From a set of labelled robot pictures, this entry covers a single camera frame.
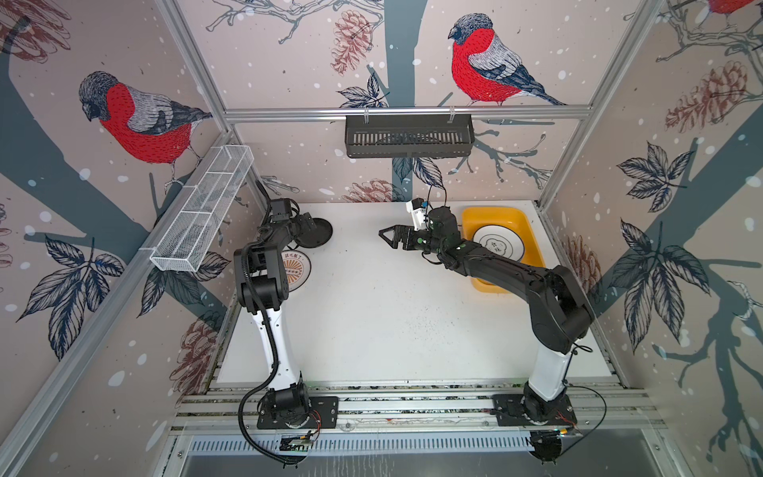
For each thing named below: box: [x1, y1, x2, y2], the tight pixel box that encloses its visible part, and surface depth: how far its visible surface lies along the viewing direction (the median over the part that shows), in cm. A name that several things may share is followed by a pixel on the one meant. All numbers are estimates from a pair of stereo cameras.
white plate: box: [472, 223, 525, 262], surface depth 106 cm
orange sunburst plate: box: [280, 249, 312, 293], surface depth 105 cm
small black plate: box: [295, 217, 333, 248], surface depth 113 cm
